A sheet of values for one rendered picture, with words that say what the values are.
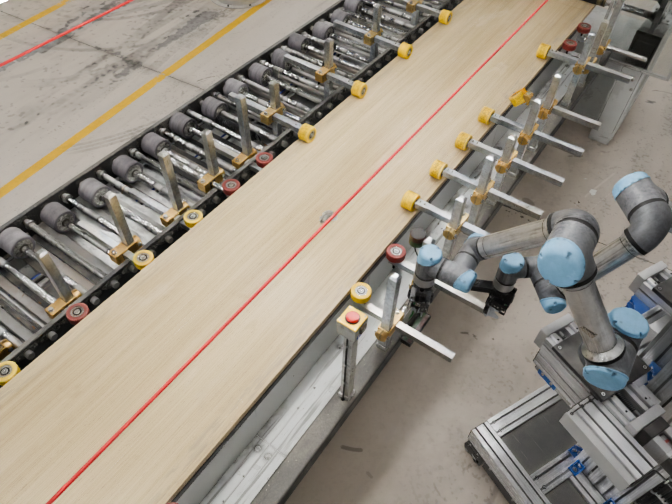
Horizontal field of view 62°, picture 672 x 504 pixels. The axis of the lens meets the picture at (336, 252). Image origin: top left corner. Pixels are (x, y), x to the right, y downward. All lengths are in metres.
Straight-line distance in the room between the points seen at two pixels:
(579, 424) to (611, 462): 0.14
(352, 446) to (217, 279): 1.11
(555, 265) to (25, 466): 1.66
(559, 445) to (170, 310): 1.78
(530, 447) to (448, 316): 0.88
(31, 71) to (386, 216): 3.74
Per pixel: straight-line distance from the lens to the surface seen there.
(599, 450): 2.02
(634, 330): 1.88
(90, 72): 5.26
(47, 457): 2.06
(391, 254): 2.29
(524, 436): 2.79
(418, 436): 2.90
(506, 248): 1.79
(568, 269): 1.53
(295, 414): 2.23
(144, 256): 2.37
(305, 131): 2.74
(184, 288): 2.24
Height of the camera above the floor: 2.67
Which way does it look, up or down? 50 degrees down
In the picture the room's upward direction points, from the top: 2 degrees clockwise
